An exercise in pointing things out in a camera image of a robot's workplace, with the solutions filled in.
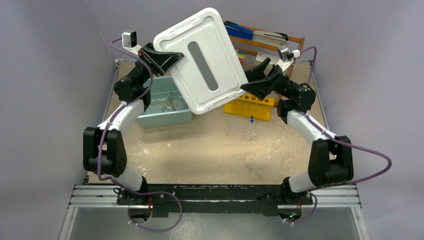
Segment clear well plate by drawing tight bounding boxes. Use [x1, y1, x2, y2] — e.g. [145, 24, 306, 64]
[226, 119, 258, 141]

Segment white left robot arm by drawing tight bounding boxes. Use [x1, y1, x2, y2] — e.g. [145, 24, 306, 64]
[83, 40, 184, 205]

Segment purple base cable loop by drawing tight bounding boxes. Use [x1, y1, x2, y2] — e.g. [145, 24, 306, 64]
[127, 191, 184, 233]

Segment amber rubber tubing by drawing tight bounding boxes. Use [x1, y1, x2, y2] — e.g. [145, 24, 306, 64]
[150, 101, 171, 106]

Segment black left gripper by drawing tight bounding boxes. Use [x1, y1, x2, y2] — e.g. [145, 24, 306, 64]
[129, 44, 185, 88]

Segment green white box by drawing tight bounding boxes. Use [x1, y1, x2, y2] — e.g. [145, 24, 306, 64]
[255, 52, 282, 71]

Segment white plastic tray lid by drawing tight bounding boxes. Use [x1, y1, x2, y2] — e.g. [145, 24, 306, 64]
[153, 7, 248, 115]

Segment yellow test tube rack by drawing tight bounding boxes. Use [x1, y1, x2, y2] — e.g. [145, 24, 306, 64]
[223, 93, 275, 122]

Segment wooden three-tier shelf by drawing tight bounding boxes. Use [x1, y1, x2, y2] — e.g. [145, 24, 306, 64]
[230, 26, 305, 107]

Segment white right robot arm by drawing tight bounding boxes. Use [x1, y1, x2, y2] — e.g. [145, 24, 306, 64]
[241, 58, 354, 204]

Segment pack of coloured markers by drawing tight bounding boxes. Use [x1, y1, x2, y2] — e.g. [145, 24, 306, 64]
[235, 49, 247, 64]

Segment blue long stapler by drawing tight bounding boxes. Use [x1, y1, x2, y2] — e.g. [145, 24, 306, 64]
[224, 21, 289, 42]

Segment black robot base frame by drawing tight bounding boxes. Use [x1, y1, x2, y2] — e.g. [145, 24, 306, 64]
[113, 183, 313, 218]

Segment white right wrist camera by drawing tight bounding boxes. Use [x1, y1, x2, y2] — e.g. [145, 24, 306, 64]
[276, 45, 301, 72]

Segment teal plastic tub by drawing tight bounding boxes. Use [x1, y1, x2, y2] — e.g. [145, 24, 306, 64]
[136, 75, 193, 129]

